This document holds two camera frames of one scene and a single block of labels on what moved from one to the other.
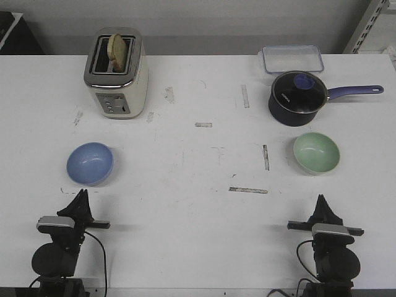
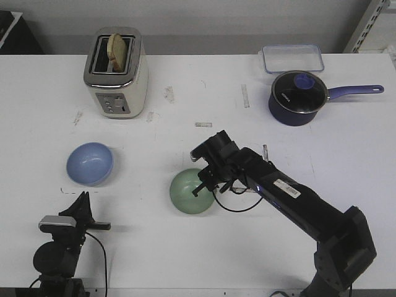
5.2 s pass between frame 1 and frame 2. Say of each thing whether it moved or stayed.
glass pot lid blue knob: stayed
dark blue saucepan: stayed
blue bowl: stayed
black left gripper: stayed
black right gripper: moved
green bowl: moved
